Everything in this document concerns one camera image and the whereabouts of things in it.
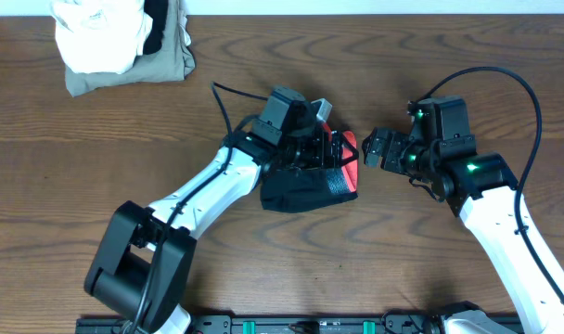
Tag black leggings with coral cuffs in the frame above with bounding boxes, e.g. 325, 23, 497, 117
260, 122, 358, 213

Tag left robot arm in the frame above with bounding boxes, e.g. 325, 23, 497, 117
83, 86, 337, 333

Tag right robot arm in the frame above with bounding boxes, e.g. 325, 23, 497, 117
362, 96, 564, 333

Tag khaki folded garment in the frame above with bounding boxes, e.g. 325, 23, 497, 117
65, 0, 196, 96

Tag black folded garment on pile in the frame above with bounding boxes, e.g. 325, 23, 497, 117
143, 0, 169, 55

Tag white folded garment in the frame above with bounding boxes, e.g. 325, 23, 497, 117
49, 0, 153, 74

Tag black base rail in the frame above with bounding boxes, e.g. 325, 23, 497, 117
75, 313, 527, 334

